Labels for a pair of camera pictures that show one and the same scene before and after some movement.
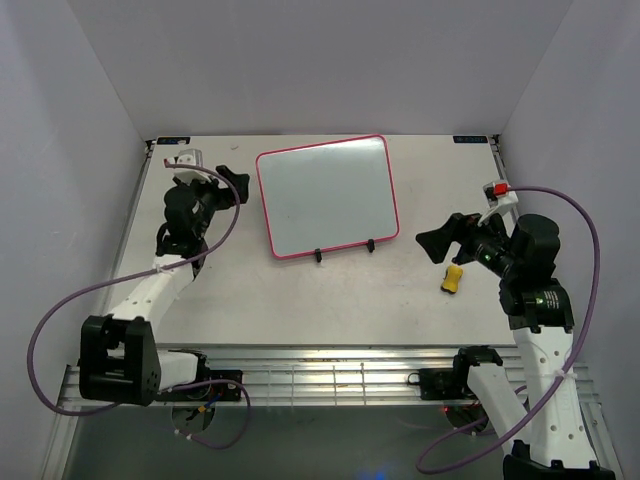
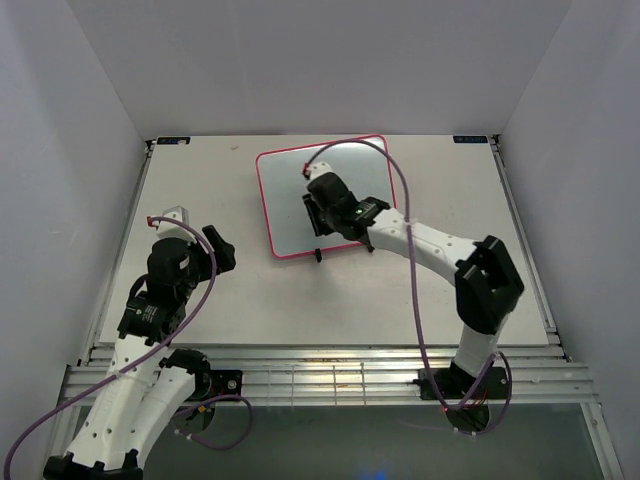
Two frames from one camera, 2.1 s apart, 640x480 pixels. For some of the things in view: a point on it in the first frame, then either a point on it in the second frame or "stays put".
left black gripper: x=226 y=196 to x=224 y=252
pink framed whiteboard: x=328 y=195 stays put
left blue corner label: x=172 y=140 stays put
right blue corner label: x=470 y=139 stays put
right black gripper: x=462 y=228 to x=319 y=227
